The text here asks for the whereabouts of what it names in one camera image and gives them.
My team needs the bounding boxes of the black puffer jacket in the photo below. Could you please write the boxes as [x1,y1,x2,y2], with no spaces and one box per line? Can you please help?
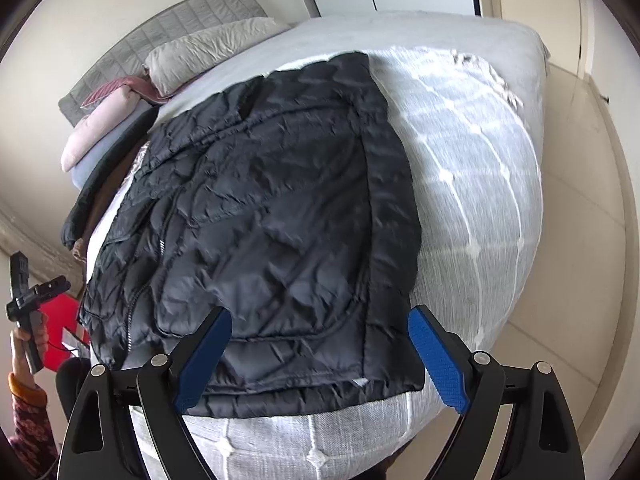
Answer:
[79,52,425,418]

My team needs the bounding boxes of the left forearm patterned sleeve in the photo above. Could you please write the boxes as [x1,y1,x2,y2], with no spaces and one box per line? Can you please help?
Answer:
[8,373,58,479]

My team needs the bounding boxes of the left hand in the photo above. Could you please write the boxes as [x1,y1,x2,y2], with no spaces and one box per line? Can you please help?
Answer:
[11,314,49,390]

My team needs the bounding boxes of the red plastic stool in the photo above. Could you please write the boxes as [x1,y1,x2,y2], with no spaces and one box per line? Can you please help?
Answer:
[40,294,90,372]

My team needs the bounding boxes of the pink folded blanket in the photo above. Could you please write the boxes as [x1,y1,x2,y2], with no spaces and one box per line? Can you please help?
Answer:
[60,86,143,172]

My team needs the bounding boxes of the white grey checked blanket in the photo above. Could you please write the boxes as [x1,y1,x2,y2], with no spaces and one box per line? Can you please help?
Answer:
[87,47,542,479]

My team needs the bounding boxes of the light blue folded blanket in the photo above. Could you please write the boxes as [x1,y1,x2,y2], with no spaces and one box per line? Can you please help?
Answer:
[70,101,158,190]

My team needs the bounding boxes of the beige pillow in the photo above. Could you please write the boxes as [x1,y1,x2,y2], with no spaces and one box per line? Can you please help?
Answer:
[144,18,290,96]

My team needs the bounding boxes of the grey bed sheet mattress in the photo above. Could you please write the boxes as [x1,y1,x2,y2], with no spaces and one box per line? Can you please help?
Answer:
[156,12,547,132]

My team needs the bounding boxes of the grey quilted headboard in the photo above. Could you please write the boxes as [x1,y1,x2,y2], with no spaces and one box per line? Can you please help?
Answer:
[58,0,267,126]

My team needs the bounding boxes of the cream door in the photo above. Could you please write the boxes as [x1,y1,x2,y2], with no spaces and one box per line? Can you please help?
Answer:
[498,0,624,79]

